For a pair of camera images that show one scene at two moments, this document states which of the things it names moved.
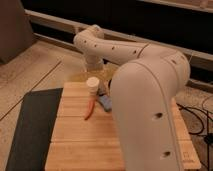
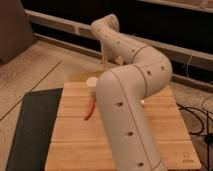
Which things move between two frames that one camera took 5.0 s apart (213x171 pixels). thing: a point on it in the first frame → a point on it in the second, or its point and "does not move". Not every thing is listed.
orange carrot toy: (90, 108) does not move
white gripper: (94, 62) → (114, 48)
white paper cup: (92, 83) does not move
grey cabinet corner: (16, 32) does not move
